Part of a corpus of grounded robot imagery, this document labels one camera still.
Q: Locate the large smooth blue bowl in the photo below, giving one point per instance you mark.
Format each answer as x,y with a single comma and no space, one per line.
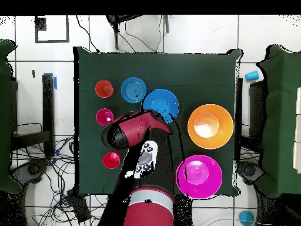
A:
160,101

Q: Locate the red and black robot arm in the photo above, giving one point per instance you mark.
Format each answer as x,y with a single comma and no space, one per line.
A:
148,214

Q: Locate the white box stack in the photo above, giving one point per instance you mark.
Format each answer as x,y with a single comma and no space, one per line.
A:
298,129

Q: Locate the small ringed blue bowl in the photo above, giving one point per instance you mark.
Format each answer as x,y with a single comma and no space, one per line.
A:
131,90

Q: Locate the magenta plastic cup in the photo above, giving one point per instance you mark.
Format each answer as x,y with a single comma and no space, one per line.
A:
102,115

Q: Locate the red plastic cup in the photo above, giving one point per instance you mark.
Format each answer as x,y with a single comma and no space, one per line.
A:
109,162

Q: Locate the dark green tablecloth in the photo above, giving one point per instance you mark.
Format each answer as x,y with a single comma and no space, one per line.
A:
164,66

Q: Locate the large yellow-orange plastic bowl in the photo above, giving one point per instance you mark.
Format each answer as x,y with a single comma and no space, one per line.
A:
210,136

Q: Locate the orange plastic cup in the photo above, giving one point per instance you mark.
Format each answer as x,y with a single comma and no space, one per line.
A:
101,87

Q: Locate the large pink plastic bowl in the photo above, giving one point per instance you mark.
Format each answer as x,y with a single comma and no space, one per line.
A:
200,176

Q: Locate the black power strip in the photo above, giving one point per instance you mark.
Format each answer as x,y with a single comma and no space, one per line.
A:
78,207

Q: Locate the blue plastic cup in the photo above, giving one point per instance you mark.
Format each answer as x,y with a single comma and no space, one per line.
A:
251,75
246,217

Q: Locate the green cloth side table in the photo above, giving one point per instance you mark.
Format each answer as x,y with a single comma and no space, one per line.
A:
279,117
5,117

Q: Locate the black camera tripod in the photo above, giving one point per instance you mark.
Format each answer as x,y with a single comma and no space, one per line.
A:
115,35

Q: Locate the black table frame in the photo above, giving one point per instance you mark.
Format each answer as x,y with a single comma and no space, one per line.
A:
256,106
48,106

